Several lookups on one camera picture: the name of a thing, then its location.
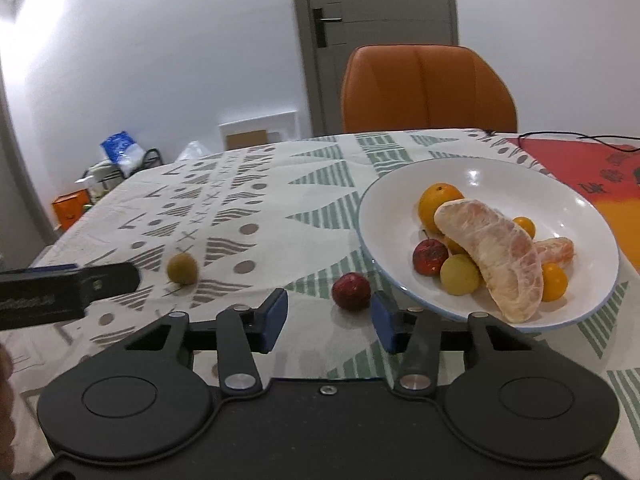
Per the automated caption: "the large peeled pomelo segment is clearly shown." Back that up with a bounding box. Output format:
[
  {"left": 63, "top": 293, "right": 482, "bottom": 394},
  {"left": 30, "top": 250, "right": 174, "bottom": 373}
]
[{"left": 433, "top": 199, "right": 545, "bottom": 323}]

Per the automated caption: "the small peeled pomelo segment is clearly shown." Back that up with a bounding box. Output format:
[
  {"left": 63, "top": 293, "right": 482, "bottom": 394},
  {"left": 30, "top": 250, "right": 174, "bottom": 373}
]
[{"left": 532, "top": 236, "right": 575, "bottom": 267}]

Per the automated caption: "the white framed panel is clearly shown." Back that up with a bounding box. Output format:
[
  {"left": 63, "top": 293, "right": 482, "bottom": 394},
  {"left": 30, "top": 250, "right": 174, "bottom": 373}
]
[{"left": 219, "top": 110, "right": 301, "bottom": 151}]

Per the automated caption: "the grey panelled door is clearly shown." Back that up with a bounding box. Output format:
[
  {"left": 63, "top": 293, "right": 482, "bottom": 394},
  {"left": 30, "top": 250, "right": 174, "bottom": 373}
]
[{"left": 0, "top": 92, "right": 56, "bottom": 261}]

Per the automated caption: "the grey door with lock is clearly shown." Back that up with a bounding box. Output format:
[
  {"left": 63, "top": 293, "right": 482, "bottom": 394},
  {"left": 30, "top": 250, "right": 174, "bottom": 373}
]
[{"left": 289, "top": 0, "right": 460, "bottom": 138}]

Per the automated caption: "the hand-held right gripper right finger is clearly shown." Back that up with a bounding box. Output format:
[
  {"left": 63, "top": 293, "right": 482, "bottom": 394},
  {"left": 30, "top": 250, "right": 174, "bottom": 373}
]
[{"left": 370, "top": 290, "right": 551, "bottom": 395}]

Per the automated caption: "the blue plastic bag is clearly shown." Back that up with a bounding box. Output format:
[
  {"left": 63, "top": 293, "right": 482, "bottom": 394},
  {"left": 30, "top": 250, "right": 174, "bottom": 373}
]
[{"left": 100, "top": 131, "right": 147, "bottom": 178}]

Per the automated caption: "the yellow-green jujube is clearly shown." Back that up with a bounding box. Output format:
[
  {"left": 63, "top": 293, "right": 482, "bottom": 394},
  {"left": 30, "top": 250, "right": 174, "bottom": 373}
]
[
  {"left": 439, "top": 254, "right": 483, "bottom": 296},
  {"left": 166, "top": 252, "right": 199, "bottom": 286}
]

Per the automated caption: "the white packaging box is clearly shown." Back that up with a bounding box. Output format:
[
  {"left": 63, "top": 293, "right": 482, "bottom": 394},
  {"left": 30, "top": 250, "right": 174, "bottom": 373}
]
[{"left": 76, "top": 160, "right": 123, "bottom": 196}]

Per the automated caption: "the black cable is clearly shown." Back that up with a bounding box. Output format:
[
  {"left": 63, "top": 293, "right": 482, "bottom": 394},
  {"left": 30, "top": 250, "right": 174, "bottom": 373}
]
[{"left": 517, "top": 131, "right": 640, "bottom": 153}]

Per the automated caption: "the white plate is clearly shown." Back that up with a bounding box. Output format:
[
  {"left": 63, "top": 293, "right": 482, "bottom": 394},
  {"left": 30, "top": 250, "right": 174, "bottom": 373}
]
[{"left": 358, "top": 158, "right": 621, "bottom": 330}]

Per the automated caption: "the large orange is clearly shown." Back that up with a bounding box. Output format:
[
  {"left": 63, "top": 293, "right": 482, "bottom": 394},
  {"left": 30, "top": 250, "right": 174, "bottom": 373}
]
[{"left": 418, "top": 183, "right": 466, "bottom": 235}]

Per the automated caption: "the clear plastic bag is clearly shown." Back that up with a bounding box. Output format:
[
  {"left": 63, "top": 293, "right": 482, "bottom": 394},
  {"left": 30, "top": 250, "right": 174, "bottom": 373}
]
[{"left": 175, "top": 141, "right": 208, "bottom": 162}]

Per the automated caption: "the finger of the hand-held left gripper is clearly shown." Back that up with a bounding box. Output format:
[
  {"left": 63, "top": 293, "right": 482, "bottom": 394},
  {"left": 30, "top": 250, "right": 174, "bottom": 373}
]
[{"left": 0, "top": 261, "right": 141, "bottom": 332}]

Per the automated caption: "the red printed cloth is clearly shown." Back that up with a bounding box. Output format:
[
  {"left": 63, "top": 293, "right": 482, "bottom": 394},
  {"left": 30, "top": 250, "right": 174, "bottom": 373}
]
[{"left": 505, "top": 135, "right": 640, "bottom": 273}]

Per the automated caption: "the orange box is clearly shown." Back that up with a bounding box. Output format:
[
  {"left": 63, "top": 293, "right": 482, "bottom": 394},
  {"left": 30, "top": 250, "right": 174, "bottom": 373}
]
[{"left": 51, "top": 191, "right": 92, "bottom": 231}]

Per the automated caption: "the red crabapple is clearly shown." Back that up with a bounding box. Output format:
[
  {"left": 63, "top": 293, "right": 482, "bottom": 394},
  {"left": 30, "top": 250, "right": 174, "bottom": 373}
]
[
  {"left": 412, "top": 238, "right": 450, "bottom": 277},
  {"left": 331, "top": 272, "right": 373, "bottom": 312}
]

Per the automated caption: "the orange leather chair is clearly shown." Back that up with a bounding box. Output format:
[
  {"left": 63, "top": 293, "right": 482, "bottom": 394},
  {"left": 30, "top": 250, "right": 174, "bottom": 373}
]
[{"left": 341, "top": 45, "right": 518, "bottom": 134}]

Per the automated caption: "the black door lock handle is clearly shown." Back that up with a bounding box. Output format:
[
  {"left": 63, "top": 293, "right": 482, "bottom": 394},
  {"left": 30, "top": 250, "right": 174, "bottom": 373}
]
[{"left": 313, "top": 5, "right": 344, "bottom": 48}]

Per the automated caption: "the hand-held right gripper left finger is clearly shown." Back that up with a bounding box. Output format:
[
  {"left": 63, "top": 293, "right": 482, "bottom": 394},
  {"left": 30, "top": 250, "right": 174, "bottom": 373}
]
[{"left": 124, "top": 288, "right": 290, "bottom": 395}]

